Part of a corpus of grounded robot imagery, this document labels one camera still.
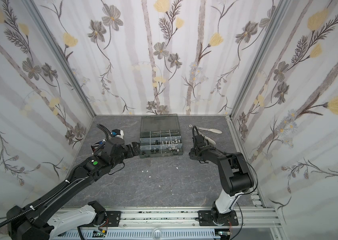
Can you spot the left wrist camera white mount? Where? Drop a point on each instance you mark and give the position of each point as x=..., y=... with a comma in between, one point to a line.
x=118, y=133

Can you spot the green plastic organizer box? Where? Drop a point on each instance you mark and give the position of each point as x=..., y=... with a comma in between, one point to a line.
x=155, y=129

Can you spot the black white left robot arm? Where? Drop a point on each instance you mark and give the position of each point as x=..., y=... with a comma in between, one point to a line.
x=32, y=221

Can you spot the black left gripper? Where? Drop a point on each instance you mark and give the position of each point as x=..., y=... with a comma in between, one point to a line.
x=136, y=150

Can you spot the wing nuts in box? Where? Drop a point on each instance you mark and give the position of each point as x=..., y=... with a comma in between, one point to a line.
x=173, y=148

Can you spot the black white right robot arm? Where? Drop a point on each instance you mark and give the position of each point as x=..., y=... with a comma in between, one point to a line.
x=236, y=180

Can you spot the silver bolts in box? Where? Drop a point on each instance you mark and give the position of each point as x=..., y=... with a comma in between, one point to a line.
x=166, y=142

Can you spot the aluminium rail frame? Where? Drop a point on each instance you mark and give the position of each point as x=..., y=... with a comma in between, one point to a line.
x=187, y=223

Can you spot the metal tray with tools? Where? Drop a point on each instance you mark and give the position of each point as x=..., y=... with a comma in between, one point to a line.
x=96, y=145

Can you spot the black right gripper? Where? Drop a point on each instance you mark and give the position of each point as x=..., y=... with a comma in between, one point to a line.
x=198, y=142

